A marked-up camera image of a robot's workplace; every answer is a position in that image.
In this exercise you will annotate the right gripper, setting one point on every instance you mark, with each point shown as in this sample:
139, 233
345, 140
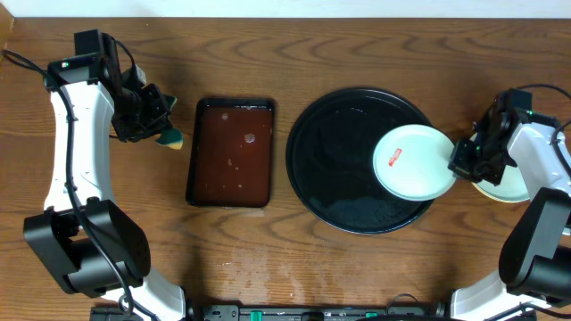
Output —
459, 162

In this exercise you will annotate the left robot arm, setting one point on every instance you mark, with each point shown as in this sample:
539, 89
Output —
84, 240

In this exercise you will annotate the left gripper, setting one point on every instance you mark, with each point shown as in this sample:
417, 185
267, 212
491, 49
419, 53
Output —
156, 112

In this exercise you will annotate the cardboard box corner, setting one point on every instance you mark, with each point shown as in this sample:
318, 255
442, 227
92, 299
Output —
6, 24

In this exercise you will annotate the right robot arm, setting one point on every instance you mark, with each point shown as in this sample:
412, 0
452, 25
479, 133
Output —
534, 268

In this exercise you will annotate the light blue front plate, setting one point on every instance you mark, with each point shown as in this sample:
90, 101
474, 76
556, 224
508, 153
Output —
513, 183

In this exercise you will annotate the round black tray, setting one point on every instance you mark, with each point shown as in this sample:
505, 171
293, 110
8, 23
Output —
329, 160

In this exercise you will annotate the green yellow sponge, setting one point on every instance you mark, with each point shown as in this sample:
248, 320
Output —
165, 134

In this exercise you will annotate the yellow plate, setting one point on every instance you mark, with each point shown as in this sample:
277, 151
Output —
482, 189

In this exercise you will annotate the rectangular brown water tray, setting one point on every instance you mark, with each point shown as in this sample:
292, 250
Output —
231, 157

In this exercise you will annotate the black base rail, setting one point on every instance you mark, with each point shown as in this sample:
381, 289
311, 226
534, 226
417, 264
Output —
407, 311

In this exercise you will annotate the light green plate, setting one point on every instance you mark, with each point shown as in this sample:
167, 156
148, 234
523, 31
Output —
411, 162

